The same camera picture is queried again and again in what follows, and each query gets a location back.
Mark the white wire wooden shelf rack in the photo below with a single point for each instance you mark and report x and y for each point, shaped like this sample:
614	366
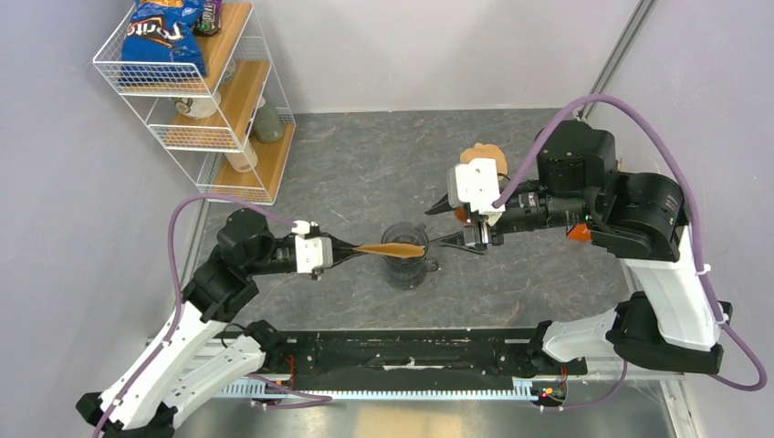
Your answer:
226	122

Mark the beige paper cup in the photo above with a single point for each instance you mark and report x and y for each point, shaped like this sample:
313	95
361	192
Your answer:
243	161

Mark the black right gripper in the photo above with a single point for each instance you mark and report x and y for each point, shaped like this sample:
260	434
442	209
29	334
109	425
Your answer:
479	228

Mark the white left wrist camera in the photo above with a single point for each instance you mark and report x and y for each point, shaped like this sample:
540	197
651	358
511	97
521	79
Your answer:
304	232

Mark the green ceramic vase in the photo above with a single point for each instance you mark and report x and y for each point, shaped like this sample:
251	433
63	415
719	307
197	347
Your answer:
267	125

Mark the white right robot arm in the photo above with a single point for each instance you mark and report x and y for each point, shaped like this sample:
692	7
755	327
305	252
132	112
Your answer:
668	323

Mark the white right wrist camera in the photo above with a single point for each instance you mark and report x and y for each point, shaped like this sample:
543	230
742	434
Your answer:
476	185

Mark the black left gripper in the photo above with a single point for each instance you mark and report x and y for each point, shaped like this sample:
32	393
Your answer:
334	253

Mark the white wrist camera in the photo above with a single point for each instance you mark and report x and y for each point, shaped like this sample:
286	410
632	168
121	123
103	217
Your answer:
476	185
304	232

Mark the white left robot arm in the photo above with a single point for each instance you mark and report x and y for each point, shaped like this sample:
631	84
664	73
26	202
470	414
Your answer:
199	314

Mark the clear glass pitcher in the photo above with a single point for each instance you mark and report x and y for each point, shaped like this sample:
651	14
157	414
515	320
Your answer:
408	273

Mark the coffee paper filter box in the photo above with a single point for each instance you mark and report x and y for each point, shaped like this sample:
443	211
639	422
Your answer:
579	232

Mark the dark snack packet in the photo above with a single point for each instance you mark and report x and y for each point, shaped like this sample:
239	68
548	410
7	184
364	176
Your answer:
209	22

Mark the white ceramic mug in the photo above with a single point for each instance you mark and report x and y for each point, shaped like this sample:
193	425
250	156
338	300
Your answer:
197	108

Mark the blue chips bag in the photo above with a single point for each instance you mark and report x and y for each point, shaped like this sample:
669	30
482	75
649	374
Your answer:
162	39

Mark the smoky glass dripper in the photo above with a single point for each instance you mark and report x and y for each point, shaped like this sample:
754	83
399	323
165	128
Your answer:
406	233

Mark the orange glass carafe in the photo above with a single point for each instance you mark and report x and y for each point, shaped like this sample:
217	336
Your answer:
461	215

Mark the aluminium frame rail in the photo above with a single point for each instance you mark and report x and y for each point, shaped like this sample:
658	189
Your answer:
546	393

